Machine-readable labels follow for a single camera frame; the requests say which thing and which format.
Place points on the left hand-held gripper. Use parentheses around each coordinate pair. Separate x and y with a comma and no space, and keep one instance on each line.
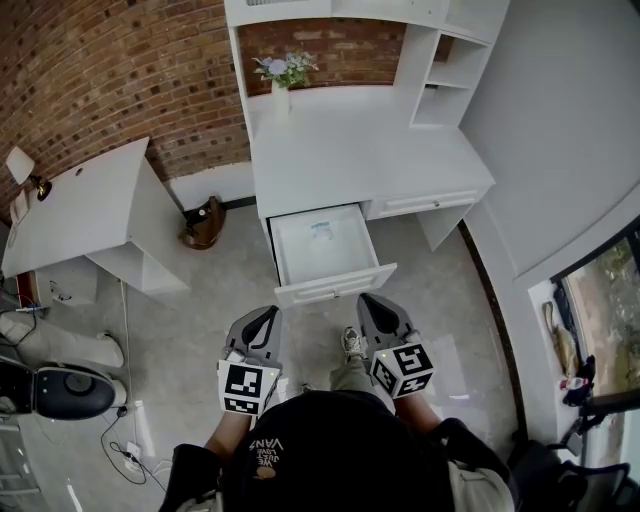
(242,384)

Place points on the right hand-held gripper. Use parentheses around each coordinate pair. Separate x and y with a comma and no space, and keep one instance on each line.
(402,372)

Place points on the white desk drawer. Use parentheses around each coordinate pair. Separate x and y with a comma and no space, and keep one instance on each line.
(325,250)

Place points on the person's right forearm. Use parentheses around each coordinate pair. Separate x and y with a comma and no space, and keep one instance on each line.
(417,412)

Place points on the person's left forearm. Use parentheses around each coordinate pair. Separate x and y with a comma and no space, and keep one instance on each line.
(227,432)

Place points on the closed white drawer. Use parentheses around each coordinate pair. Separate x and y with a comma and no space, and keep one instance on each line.
(430,202)

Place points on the white desk with hutch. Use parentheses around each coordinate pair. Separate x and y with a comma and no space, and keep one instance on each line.
(365,150)

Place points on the person's grey sneaker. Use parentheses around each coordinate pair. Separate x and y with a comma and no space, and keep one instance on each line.
(352,342)

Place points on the person's khaki trouser leg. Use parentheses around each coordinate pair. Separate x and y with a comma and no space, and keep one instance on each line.
(352,375)

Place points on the brown wooden floor ornament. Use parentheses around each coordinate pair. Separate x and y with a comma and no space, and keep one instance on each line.
(202,227)

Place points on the person's black shirt torso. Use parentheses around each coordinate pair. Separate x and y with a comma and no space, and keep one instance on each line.
(330,450)

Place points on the white power strip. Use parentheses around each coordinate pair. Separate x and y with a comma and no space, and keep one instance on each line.
(132,454)

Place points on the beige cloth on windowsill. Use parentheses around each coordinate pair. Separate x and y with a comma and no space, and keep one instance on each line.
(562,340)

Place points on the white padded bag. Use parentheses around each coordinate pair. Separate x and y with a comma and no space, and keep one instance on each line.
(60,340)

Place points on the black and white machine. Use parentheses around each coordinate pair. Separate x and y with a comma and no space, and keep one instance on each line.
(65,387)

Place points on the black and red tool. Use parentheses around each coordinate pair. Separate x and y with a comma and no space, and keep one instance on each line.
(580,382)

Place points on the white side table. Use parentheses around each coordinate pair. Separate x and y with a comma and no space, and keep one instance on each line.
(80,210)

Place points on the window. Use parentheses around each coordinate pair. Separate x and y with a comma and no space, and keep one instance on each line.
(607,310)

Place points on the white vase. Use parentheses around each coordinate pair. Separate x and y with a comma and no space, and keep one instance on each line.
(281,100)

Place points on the black office chair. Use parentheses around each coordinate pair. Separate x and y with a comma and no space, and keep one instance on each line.
(570,475)

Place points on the pale blue flower bunch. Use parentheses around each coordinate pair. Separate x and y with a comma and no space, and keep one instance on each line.
(287,67)

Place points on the brass lamp with white shade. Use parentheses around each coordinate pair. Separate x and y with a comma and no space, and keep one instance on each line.
(22,167)

